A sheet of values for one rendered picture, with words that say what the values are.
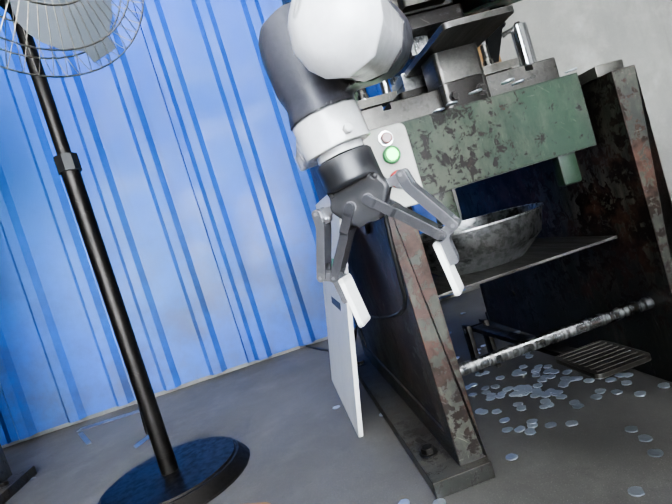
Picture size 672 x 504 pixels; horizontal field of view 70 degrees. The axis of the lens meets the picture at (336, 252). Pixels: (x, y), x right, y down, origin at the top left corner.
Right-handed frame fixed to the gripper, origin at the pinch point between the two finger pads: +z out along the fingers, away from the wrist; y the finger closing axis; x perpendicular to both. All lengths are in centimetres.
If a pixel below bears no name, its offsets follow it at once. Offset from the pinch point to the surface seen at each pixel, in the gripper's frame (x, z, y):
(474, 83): 48, -27, 14
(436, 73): 45, -32, 8
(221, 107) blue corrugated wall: 132, -80, -94
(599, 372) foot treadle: 20.5, 25.1, 16.3
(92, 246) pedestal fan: 24, -32, -77
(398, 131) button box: 20.1, -22.0, 2.8
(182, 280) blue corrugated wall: 104, -17, -133
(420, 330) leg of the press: 19.6, 10.2, -7.6
